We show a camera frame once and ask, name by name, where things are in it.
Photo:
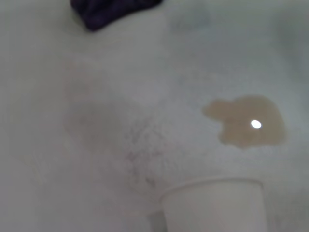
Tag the white paper cup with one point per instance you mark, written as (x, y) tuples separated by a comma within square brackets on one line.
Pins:
[(214, 207)]

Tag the brown water stain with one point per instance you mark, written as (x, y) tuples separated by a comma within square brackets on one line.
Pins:
[(241, 135)]

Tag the purple rag with black trim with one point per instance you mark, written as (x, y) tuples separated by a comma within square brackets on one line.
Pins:
[(103, 12)]

